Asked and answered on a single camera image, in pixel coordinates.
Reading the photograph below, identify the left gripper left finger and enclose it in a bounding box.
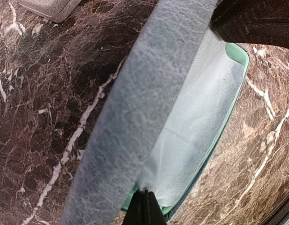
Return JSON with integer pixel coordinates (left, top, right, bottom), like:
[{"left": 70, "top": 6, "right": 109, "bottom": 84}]
[{"left": 122, "top": 190, "right": 167, "bottom": 225}]

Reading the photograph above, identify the teal glasses case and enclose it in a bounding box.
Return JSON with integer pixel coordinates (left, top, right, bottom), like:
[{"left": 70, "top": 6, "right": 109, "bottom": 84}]
[
  {"left": 18, "top": 0, "right": 81, "bottom": 23},
  {"left": 60, "top": 0, "right": 249, "bottom": 225}
]

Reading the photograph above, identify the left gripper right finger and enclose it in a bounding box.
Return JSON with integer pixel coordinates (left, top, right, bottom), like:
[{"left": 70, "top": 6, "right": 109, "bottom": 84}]
[{"left": 211, "top": 0, "right": 289, "bottom": 49}]

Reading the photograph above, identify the blue cleaning cloth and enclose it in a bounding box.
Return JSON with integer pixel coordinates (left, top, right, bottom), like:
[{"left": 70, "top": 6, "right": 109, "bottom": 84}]
[{"left": 138, "top": 30, "right": 244, "bottom": 207}]

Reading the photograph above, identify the black front rail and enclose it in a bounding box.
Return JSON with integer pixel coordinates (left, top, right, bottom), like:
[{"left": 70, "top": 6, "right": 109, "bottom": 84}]
[{"left": 267, "top": 201, "right": 289, "bottom": 225}]

